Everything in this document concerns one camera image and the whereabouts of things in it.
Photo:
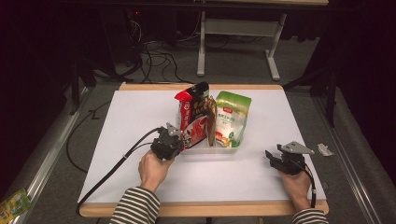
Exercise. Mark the gold seasoning packet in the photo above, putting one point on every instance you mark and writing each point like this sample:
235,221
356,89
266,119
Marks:
212,121

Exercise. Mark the wooden table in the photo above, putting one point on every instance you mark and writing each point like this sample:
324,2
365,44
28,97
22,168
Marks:
202,209

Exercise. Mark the clear plastic container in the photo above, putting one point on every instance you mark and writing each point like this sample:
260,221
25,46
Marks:
214,150

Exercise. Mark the green and white food packet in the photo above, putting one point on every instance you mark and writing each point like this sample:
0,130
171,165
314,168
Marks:
233,121

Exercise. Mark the red and black food packet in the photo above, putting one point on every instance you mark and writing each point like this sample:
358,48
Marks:
194,118

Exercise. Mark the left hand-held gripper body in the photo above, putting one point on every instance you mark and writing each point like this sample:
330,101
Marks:
166,146

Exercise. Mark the person's left hand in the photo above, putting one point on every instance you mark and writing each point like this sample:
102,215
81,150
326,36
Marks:
154,172

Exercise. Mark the white metal desk frame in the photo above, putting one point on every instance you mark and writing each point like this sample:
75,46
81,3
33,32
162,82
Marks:
239,28

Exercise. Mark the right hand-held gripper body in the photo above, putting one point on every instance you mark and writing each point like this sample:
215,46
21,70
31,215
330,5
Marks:
291,161

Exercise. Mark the green and yellow packet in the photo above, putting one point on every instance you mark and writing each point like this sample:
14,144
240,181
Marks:
12,207

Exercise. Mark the black stand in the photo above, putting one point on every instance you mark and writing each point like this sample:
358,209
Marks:
330,93
76,84

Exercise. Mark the crumpled white paper scrap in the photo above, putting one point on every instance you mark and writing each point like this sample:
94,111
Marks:
324,150

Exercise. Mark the person's right hand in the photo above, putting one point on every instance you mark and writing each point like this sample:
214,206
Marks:
295,189

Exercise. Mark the white table sheet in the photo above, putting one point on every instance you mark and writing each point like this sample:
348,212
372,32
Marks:
140,105

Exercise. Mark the metal floor rail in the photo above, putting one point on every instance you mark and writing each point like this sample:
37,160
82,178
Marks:
43,168
348,174

